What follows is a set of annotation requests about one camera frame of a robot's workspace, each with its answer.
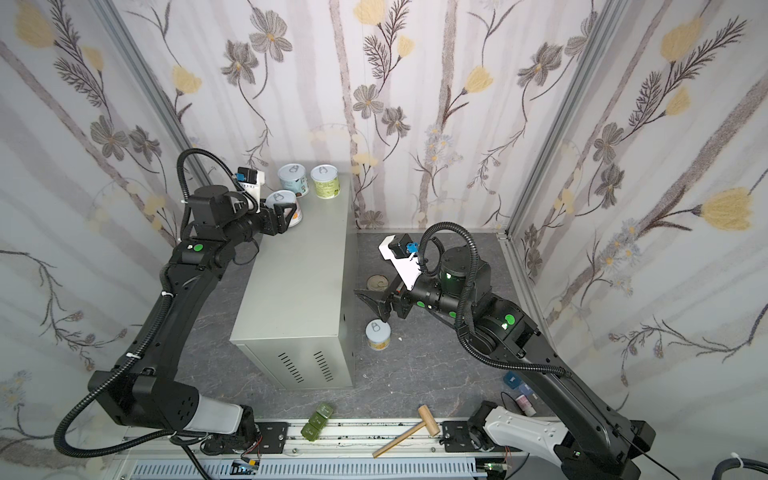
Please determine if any dark blue can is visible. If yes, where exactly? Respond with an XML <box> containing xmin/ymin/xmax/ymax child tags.
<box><xmin>366</xmin><ymin>274</ymin><xmax>390</xmax><ymax>292</ymax></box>

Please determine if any teal label can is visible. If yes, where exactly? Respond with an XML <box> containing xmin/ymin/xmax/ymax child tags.
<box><xmin>266</xmin><ymin>190</ymin><xmax>303</xmax><ymax>228</ymax></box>

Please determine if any yellow label can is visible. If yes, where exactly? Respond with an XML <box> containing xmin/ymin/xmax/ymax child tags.
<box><xmin>365</xmin><ymin>319</ymin><xmax>392</xmax><ymax>350</ymax></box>

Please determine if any blue brown label can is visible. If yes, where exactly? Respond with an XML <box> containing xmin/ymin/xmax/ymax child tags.
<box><xmin>278</xmin><ymin>163</ymin><xmax>309</xmax><ymax>197</ymax></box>

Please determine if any green label can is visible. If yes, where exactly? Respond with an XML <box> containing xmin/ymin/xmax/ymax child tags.
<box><xmin>310</xmin><ymin>164</ymin><xmax>340</xmax><ymax>200</ymax></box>

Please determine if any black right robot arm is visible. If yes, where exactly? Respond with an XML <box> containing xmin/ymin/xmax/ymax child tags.
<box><xmin>356</xmin><ymin>234</ymin><xmax>655</xmax><ymax>479</ymax></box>

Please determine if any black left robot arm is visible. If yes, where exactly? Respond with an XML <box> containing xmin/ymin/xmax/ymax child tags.
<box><xmin>88</xmin><ymin>185</ymin><xmax>297</xmax><ymax>451</ymax></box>

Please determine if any grey metal cabinet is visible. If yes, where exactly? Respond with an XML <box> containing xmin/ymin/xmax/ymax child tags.
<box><xmin>230</xmin><ymin>175</ymin><xmax>357</xmax><ymax>390</ymax></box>

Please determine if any wooden mallet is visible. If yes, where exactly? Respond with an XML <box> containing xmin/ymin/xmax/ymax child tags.
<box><xmin>372</xmin><ymin>405</ymin><xmax>440</xmax><ymax>459</ymax></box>

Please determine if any blue square box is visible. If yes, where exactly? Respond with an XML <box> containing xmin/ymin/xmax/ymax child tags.
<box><xmin>503</xmin><ymin>371</ymin><xmax>523</xmax><ymax>390</ymax></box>

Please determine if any small purple box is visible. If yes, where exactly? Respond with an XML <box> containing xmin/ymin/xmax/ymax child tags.
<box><xmin>519</xmin><ymin>382</ymin><xmax>535</xmax><ymax>397</ymax></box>

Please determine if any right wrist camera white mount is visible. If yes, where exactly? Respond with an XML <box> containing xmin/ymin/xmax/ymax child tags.
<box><xmin>379</xmin><ymin>233</ymin><xmax>424</xmax><ymax>291</ymax></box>

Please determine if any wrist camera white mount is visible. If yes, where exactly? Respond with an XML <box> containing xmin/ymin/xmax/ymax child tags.
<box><xmin>236</xmin><ymin>167</ymin><xmax>266</xmax><ymax>209</ymax></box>
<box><xmin>379</xmin><ymin>233</ymin><xmax>424</xmax><ymax>291</ymax></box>

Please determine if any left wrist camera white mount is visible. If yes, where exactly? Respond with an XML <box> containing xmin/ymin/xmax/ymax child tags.
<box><xmin>236</xmin><ymin>167</ymin><xmax>266</xmax><ymax>209</ymax></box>

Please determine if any black right corrugated cable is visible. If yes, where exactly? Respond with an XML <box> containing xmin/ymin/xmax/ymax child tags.
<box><xmin>418</xmin><ymin>221</ymin><xmax>568</xmax><ymax>378</ymax></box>

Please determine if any black corrugated cable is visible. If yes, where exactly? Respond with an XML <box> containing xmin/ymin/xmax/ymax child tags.
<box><xmin>418</xmin><ymin>221</ymin><xmax>568</xmax><ymax>378</ymax></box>
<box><xmin>175</xmin><ymin>148</ymin><xmax>247</xmax><ymax>220</ymax></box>

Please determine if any black left corrugated cable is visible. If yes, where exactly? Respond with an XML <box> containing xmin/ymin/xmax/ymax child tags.
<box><xmin>175</xmin><ymin>148</ymin><xmax>247</xmax><ymax>220</ymax></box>

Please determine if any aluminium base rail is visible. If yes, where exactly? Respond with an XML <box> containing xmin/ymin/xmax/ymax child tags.
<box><xmin>119</xmin><ymin>418</ymin><xmax>541</xmax><ymax>463</ymax></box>

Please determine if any white slotted cable duct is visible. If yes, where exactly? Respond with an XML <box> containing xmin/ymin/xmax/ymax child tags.
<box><xmin>128</xmin><ymin>458</ymin><xmax>478</xmax><ymax>480</ymax></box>

